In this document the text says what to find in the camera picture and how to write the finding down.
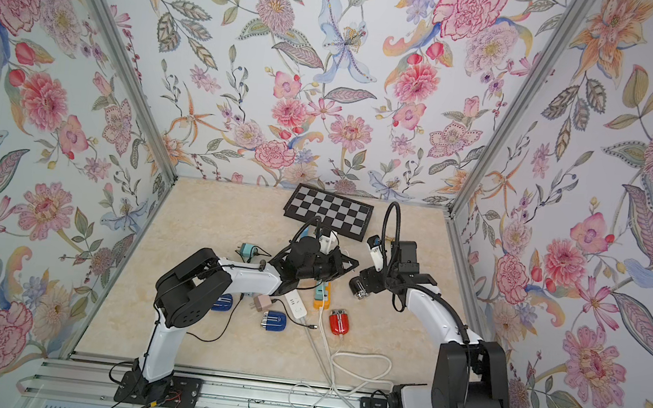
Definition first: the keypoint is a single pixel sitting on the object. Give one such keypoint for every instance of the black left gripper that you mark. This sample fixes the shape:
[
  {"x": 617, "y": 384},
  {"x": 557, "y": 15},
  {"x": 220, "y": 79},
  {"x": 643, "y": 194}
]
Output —
[{"x": 335, "y": 258}]

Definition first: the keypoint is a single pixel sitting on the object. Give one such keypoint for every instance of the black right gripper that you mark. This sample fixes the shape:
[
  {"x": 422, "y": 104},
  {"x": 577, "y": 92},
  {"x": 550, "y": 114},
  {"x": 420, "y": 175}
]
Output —
[{"x": 373, "y": 276}]

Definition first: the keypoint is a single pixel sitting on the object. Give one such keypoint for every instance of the white power strip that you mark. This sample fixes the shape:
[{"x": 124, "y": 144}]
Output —
[{"x": 296, "y": 305}]

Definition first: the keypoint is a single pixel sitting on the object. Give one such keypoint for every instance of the orange power strip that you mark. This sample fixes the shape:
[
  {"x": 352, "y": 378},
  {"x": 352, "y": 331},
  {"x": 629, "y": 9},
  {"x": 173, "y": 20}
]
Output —
[{"x": 322, "y": 296}]

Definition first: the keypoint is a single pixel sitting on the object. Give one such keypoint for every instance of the pink usb charger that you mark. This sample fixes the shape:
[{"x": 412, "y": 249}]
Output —
[{"x": 262, "y": 303}]

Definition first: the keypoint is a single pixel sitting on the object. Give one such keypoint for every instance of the teal usb charger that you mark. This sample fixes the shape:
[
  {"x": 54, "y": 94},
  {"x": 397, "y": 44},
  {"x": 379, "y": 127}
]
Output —
[{"x": 246, "y": 251}]

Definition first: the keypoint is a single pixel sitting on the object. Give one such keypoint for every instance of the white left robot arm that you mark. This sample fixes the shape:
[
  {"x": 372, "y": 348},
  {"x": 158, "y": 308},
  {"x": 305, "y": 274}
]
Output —
[{"x": 186, "y": 293}]

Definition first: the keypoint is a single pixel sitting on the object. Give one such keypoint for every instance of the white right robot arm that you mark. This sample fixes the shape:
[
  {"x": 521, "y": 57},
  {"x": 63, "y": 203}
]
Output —
[{"x": 470, "y": 372}]

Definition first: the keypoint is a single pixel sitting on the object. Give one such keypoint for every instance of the black silver chessboard box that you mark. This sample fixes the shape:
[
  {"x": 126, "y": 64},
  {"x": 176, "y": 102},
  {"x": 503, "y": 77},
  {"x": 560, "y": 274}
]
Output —
[{"x": 346, "y": 217}]

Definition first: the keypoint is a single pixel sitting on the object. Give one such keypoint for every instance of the aluminium frame post left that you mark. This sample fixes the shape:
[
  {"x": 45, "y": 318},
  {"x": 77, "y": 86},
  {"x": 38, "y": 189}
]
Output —
[{"x": 102, "y": 15}]

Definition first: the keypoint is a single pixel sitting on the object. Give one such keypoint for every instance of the aluminium frame post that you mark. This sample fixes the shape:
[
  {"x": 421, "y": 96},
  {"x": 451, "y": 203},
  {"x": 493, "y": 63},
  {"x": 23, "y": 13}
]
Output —
[
  {"x": 102, "y": 15},
  {"x": 570, "y": 20}
]

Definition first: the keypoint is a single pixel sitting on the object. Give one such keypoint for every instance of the aluminium frame post right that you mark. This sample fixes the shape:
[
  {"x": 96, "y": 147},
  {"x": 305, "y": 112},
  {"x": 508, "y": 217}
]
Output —
[{"x": 570, "y": 20}]

